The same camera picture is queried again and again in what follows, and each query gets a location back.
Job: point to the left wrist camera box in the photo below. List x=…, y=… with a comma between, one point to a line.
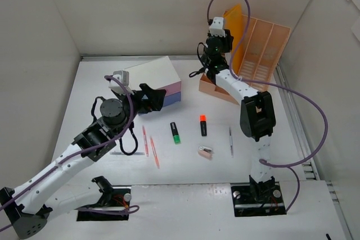
x=121, y=76

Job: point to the pink drawer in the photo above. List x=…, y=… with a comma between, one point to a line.
x=172, y=88

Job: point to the orange cap black highlighter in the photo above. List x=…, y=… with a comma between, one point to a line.
x=203, y=125

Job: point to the green cap black highlighter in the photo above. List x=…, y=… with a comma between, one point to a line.
x=175, y=133

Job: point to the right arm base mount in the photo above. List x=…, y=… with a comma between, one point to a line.
x=257, y=199

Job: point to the pink gel pen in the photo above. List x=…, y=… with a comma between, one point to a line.
x=145, y=141

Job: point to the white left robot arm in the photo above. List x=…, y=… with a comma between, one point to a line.
x=30, y=206

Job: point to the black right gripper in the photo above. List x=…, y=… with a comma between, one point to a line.
x=228, y=41

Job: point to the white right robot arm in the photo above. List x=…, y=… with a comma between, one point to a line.
x=257, y=115

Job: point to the white pastel drawer box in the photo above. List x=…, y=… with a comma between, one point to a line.
x=156, y=74

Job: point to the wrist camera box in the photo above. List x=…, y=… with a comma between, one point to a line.
x=216, y=28
x=121, y=76

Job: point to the orange gel pen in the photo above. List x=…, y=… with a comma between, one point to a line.
x=154, y=152

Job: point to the peach plastic desk organizer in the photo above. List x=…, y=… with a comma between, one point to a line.
x=263, y=45

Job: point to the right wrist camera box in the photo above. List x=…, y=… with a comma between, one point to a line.
x=216, y=28

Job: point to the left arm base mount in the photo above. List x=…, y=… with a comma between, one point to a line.
x=113, y=198

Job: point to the orange A4 file folder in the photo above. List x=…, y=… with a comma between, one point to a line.
x=234, y=23

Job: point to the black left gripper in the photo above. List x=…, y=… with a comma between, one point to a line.
x=143, y=98

